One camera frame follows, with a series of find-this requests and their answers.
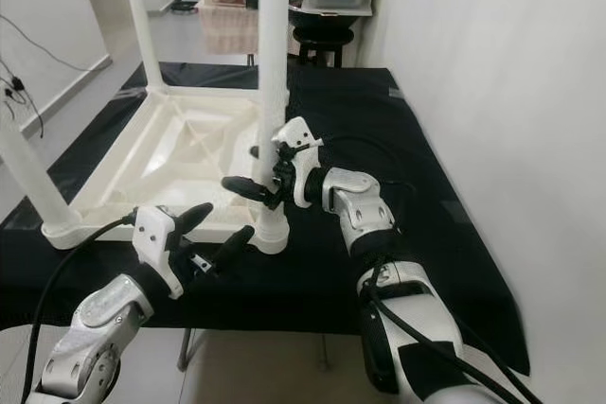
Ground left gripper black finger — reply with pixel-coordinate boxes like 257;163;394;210
209;224;258;269
175;202;216;240

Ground grey metal table leg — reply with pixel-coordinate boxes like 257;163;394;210
177;328;196;373

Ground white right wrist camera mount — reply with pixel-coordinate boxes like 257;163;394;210
275;116;329;209

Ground black round stool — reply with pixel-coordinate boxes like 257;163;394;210
291;26;352;70

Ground black wok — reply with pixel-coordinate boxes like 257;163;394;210
289;10;354;32

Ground thin black wall wires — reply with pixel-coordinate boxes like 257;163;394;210
0;14;87;142

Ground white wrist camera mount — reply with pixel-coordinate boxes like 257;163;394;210
133;205;187;300
275;116;329;209

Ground white plastic table top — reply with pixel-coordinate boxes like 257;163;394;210
41;85;290;254

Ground beige table cloth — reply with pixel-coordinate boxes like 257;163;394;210
198;2;262;56

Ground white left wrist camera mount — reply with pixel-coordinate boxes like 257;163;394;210
133;205;187;300

